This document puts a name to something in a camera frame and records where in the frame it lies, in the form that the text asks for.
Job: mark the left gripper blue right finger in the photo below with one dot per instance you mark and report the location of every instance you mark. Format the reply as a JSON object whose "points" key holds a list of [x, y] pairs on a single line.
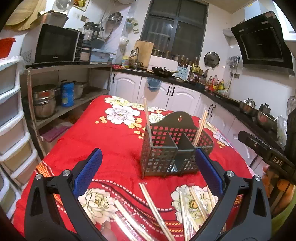
{"points": [[253, 220]]}

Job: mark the blender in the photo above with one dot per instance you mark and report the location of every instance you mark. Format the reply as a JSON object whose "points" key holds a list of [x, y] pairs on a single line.
{"points": [[91, 31]]}

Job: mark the blue knife block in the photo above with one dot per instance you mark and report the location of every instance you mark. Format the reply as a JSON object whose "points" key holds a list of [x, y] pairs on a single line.
{"points": [[182, 73]]}

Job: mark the dark kitchen window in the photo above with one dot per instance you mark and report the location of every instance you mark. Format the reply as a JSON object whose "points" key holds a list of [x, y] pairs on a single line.
{"points": [[176, 26]]}

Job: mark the person left hand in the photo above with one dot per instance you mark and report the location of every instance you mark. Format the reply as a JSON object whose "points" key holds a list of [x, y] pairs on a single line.
{"points": [[107, 232]]}

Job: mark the blue bag on cabinet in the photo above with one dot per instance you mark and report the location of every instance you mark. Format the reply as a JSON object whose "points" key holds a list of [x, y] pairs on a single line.
{"points": [[153, 84]]}

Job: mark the black range hood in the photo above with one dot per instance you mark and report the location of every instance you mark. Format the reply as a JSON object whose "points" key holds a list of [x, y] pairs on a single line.
{"points": [[262, 45]]}

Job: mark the red plastic basin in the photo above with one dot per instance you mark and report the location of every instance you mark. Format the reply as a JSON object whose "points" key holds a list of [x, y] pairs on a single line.
{"points": [[5, 46]]}

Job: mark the blue plastic box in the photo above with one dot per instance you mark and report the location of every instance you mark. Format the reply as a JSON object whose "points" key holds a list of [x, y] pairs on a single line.
{"points": [[100, 56]]}

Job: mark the round bamboo board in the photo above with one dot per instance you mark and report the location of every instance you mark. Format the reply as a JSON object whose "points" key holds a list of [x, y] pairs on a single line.
{"points": [[25, 14]]}

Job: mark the hanging pot lid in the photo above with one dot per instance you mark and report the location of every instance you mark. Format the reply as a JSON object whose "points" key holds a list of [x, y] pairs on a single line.
{"points": [[211, 60]]}

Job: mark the black microwave oven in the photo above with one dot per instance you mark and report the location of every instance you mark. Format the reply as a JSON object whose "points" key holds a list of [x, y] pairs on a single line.
{"points": [[47, 44]]}

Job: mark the wooden cutting board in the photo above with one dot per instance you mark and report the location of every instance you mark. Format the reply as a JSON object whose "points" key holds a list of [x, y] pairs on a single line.
{"points": [[144, 53]]}

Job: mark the person right hand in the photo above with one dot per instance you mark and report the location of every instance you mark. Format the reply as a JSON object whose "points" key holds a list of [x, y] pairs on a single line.
{"points": [[279, 190]]}

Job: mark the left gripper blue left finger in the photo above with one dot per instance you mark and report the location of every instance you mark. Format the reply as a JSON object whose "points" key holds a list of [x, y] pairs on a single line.
{"points": [[42, 218]]}

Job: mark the black wok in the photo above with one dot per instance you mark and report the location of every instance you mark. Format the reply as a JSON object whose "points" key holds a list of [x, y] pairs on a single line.
{"points": [[163, 72]]}

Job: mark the stainless steel pot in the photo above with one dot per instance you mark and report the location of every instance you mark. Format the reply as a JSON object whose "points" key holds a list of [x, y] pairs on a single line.
{"points": [[44, 100]]}

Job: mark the white plastic drawer unit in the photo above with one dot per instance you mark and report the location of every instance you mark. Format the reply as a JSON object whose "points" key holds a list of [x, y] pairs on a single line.
{"points": [[19, 156]]}

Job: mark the blue canister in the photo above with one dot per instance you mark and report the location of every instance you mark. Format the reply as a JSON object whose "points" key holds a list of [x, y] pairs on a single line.
{"points": [[67, 93]]}

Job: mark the wooden chopstick pair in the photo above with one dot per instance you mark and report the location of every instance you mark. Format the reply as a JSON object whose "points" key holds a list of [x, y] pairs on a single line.
{"points": [[185, 220], [155, 212], [198, 203], [200, 128], [132, 229], [211, 197], [148, 124]]}

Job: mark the grey plastic utensil basket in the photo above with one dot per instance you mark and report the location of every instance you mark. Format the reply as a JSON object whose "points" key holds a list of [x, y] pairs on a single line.
{"points": [[169, 146]]}

